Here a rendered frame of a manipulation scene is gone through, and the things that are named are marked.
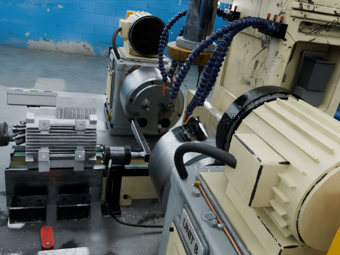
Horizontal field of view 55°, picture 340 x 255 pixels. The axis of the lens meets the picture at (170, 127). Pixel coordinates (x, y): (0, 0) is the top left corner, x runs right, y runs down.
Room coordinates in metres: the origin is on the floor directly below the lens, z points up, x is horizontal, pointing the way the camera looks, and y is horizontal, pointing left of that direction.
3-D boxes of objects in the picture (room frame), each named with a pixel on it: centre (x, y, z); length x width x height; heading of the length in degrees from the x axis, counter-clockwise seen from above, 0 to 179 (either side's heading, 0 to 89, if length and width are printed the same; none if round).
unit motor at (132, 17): (1.64, 0.24, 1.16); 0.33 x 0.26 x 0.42; 20
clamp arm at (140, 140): (0.99, 0.09, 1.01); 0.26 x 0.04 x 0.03; 20
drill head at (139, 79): (1.39, 0.12, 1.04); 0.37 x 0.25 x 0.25; 20
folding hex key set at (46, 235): (0.69, 0.29, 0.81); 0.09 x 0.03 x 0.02; 27
